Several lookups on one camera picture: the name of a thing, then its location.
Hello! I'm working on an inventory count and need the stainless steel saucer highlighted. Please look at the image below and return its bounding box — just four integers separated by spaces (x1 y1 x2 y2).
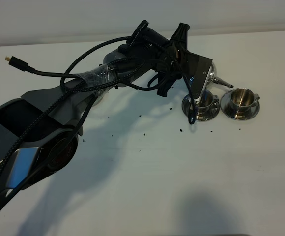
181 95 220 122
220 88 260 120

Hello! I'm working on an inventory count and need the left stainless steel teacup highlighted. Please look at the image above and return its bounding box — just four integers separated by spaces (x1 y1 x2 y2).
196 90 219 115

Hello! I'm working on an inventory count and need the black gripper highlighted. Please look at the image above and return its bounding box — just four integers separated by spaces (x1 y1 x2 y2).
142 23 190 97

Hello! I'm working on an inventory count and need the stainless steel teapot coaster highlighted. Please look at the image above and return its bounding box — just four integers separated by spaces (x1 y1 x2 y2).
92 91 107 107

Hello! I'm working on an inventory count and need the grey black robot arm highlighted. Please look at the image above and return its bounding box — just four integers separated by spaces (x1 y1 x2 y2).
0 21 190 211

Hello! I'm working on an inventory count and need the right stainless steel saucer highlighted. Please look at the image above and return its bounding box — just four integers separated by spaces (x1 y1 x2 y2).
220 88 260 120

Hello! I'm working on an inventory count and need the right stainless steel teacup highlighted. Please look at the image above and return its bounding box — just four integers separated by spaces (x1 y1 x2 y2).
229 88 260 113

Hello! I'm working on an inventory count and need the stainless steel teacup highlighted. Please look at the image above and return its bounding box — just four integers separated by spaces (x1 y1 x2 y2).
196 90 219 115
229 88 260 113

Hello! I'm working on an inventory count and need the left stainless steel saucer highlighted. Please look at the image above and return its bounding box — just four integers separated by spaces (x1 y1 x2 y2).
181 95 220 122

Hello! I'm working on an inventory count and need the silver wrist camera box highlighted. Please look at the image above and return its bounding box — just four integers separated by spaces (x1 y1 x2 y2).
181 51 212 101

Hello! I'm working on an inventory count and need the black braided cable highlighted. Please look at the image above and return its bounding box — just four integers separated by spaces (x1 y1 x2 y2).
0 19 197 236

